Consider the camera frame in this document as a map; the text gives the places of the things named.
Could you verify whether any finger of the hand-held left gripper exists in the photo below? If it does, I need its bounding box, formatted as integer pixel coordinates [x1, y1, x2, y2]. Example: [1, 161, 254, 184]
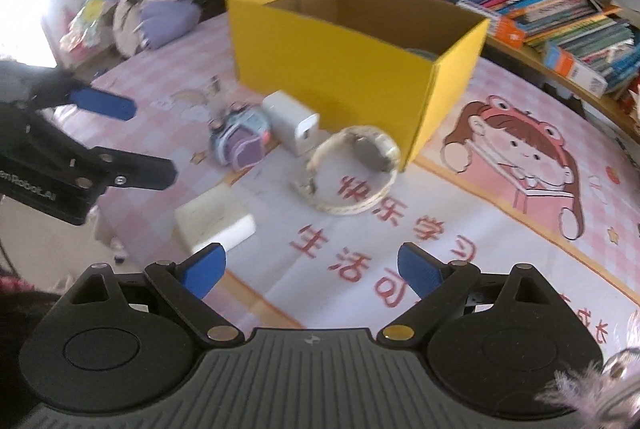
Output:
[22, 66, 137, 121]
[75, 146, 179, 201]

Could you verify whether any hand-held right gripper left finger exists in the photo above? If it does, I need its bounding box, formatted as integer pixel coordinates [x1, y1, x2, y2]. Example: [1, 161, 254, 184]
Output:
[62, 243, 246, 350]

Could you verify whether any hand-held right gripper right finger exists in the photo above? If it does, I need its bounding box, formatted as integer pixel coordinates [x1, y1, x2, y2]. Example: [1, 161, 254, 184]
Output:
[375, 243, 571, 345]

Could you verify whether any printed pink desktop mat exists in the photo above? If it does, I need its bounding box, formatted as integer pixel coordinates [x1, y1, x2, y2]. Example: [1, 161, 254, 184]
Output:
[90, 14, 640, 375]

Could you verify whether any white power bank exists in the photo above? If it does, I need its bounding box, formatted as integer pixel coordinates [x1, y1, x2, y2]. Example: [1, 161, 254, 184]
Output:
[175, 186, 257, 256]

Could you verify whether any colourful plastic bag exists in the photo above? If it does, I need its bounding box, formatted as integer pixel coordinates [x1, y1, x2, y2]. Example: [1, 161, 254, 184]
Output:
[60, 0, 117, 60]

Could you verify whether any cream woven headband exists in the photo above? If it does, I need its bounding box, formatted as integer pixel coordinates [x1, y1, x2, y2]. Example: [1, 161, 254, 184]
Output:
[294, 125, 401, 215]

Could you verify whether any white charger adapter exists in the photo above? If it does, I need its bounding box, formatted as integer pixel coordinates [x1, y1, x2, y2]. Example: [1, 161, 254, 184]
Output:
[261, 90, 321, 156]

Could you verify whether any fluffy lilac sleeve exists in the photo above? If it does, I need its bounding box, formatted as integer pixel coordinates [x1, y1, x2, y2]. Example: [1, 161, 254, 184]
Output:
[534, 349, 640, 429]

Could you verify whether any yellow cardboard box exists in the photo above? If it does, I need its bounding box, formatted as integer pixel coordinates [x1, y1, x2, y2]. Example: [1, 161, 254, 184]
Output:
[226, 0, 491, 173]

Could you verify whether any wooden bookshelf board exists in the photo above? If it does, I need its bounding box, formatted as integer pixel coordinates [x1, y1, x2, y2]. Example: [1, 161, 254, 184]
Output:
[487, 32, 640, 132]

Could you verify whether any purple toy camera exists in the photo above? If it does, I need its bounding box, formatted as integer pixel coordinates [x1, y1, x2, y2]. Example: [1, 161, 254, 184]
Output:
[209, 104, 277, 170]

